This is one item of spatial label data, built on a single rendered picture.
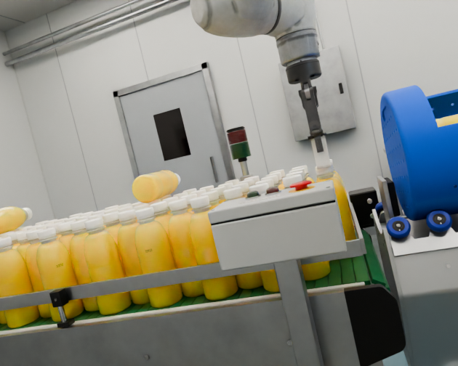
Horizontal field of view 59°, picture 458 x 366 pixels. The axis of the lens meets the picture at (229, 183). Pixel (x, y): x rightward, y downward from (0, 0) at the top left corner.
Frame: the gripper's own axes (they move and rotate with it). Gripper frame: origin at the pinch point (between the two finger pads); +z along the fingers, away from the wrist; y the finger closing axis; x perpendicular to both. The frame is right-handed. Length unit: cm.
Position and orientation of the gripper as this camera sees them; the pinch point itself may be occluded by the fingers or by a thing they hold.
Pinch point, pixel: (320, 152)
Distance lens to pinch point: 93.2
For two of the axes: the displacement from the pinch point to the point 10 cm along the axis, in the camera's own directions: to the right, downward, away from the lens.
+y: 2.4, -1.2, 9.6
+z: 2.3, 9.7, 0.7
